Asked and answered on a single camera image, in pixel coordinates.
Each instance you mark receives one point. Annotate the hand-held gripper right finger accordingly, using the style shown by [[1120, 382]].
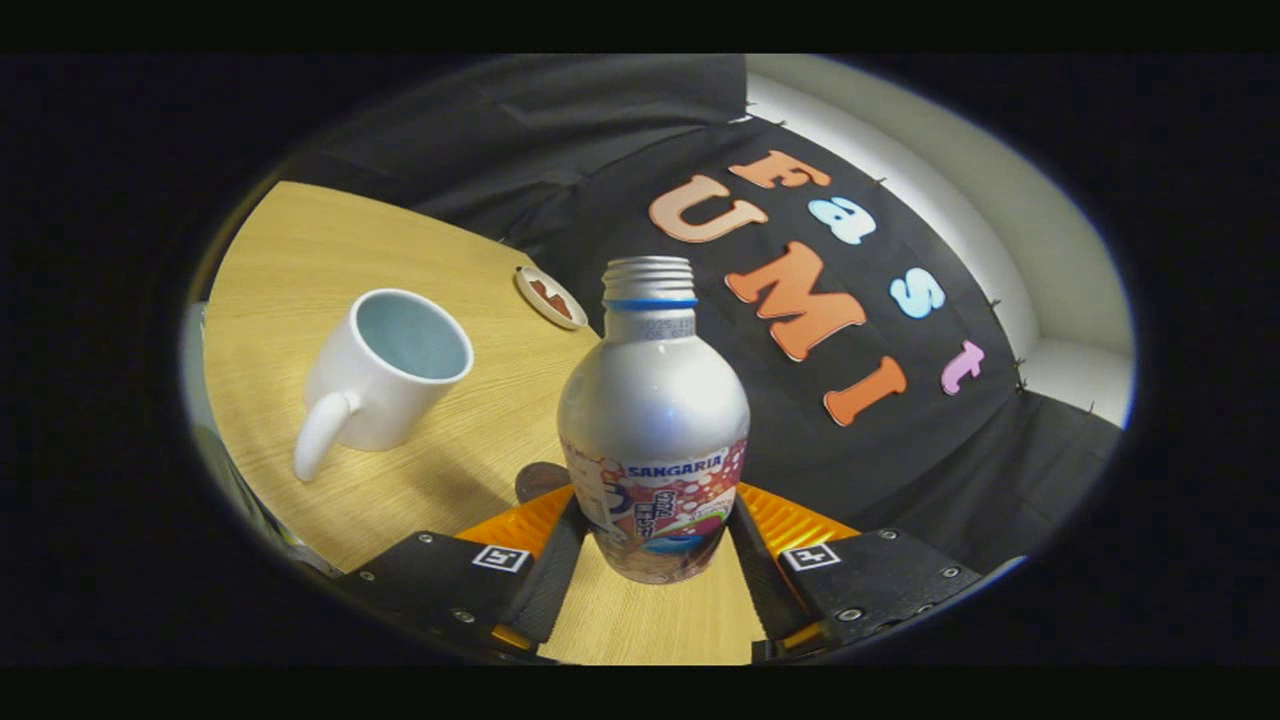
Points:
[[762, 580]]

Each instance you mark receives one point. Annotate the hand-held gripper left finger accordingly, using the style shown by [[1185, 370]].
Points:
[[558, 575]]

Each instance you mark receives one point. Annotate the red-brown food piece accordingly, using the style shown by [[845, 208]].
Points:
[[543, 289], [562, 308]]

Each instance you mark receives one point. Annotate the wooden table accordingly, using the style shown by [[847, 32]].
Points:
[[300, 250]]

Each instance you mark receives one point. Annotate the round dark brown coaster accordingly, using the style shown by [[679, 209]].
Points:
[[535, 480]]

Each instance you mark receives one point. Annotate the small white plate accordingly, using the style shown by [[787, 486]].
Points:
[[535, 305]]

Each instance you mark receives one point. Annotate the silver juice bottle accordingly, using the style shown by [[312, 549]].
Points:
[[650, 400]]

